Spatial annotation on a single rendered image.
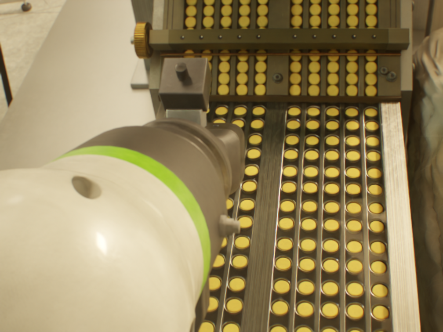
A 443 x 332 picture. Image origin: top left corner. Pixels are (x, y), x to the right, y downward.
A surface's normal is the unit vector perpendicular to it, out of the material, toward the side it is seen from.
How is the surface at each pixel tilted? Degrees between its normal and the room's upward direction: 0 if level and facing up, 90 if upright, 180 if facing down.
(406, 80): 38
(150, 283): 55
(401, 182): 0
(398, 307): 0
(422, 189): 50
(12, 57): 0
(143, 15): 90
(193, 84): 16
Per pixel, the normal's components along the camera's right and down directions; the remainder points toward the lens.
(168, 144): 0.42, -0.86
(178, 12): -0.15, -0.11
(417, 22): -0.12, 0.72
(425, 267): -0.83, -0.44
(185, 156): 0.64, -0.72
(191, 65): -0.12, -0.47
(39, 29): -0.10, -0.70
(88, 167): 0.20, -0.97
